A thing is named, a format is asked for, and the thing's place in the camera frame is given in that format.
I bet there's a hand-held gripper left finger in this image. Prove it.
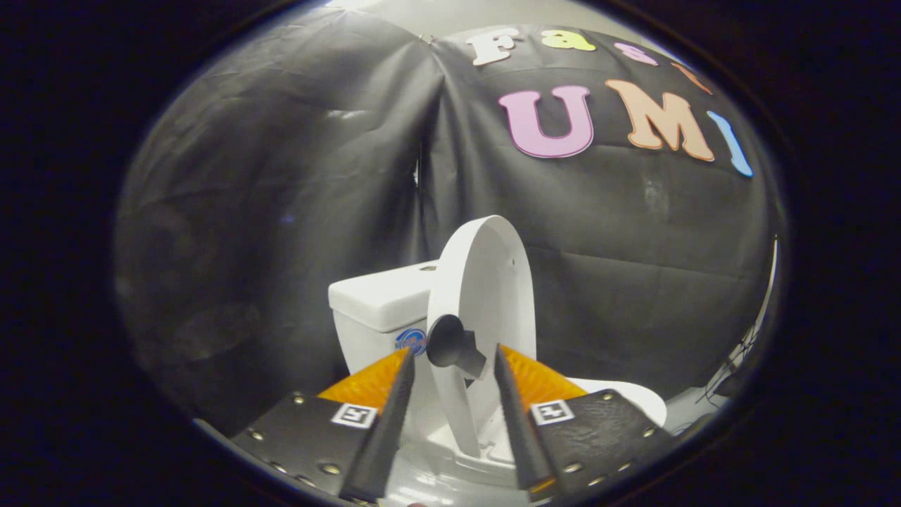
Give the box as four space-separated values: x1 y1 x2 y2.
231 346 416 504

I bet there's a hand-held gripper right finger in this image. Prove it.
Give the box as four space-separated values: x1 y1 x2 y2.
494 344 673 502

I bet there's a white toilet lid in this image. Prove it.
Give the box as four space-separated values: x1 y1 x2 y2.
426 215 537 458

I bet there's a white toilet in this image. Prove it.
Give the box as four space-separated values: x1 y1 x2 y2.
338 310 668 506

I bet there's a white toilet tank cover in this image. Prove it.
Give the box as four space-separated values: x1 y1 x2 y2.
329 261 441 334

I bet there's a black backdrop cloth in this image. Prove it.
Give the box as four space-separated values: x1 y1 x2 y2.
113 7 782 432

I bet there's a black cable tangle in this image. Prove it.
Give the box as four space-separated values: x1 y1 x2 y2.
697 327 768 408

